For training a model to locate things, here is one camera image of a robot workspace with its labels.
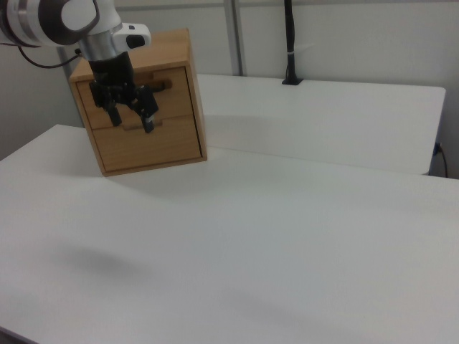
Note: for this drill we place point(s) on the grey partition post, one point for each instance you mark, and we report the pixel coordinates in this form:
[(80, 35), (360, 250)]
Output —
[(236, 36)]

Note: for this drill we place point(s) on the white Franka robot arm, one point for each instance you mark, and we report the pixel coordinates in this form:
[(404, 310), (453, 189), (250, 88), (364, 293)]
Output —
[(39, 21)]

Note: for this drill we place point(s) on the wooden drawer cabinet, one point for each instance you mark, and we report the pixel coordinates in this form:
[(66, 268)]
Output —
[(168, 46)]

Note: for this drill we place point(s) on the wooden drawer with notch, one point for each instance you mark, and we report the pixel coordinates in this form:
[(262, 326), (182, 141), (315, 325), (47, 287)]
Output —
[(150, 150)]

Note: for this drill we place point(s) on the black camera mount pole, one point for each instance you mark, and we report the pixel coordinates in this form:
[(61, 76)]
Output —
[(291, 39)]

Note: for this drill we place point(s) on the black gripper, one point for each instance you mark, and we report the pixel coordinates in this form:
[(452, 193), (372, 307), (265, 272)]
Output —
[(111, 75)]

